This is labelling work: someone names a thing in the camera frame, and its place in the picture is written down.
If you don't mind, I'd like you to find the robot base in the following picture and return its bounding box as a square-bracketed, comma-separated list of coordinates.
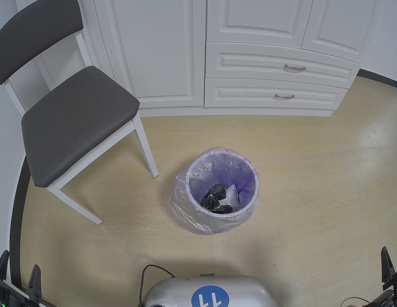
[147, 275, 280, 307]

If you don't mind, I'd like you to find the purple plastic bag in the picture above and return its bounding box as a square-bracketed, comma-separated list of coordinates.
[168, 146, 260, 235]

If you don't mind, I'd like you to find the white printed wrapper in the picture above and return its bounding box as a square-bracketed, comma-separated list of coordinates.
[222, 184, 243, 210]

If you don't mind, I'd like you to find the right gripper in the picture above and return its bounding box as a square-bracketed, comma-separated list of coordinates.
[381, 246, 397, 297]

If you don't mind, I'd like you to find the white wardrobe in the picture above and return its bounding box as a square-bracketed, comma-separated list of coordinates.
[13, 0, 381, 118]

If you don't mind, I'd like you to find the dark grey white chair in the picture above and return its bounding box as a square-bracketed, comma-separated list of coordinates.
[0, 0, 159, 225]

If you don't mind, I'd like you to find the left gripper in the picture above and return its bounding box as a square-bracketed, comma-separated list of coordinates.
[0, 250, 42, 307]

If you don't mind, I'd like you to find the black cable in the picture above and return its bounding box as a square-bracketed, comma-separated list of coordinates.
[139, 264, 177, 304]
[344, 296, 372, 307]

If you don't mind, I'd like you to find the white trash bin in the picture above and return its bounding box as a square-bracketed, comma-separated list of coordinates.
[186, 156, 260, 233]

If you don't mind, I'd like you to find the black plastic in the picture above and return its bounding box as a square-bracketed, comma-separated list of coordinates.
[201, 184, 233, 213]

